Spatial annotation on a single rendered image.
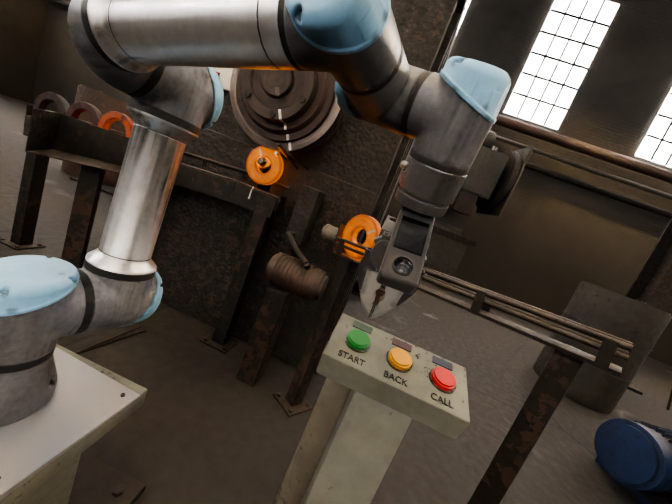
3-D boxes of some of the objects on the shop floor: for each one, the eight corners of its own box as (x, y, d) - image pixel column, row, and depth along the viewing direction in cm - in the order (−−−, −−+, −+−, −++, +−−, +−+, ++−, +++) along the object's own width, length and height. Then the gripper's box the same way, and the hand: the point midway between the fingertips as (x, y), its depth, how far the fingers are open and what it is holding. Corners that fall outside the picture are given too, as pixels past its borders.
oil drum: (521, 357, 295) (567, 273, 279) (584, 384, 287) (635, 300, 271) (551, 392, 237) (611, 288, 221) (631, 427, 230) (700, 323, 213)
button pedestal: (247, 542, 72) (344, 307, 60) (342, 597, 68) (462, 360, 57) (206, 633, 56) (326, 340, 45) (326, 709, 53) (487, 415, 42)
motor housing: (242, 361, 133) (283, 248, 123) (287, 384, 130) (333, 269, 121) (226, 377, 120) (270, 252, 111) (276, 402, 118) (325, 276, 108)
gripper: (455, 197, 45) (400, 305, 55) (396, 175, 46) (353, 285, 56) (457, 216, 37) (393, 336, 48) (387, 190, 38) (339, 313, 49)
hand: (370, 313), depth 49 cm, fingers closed
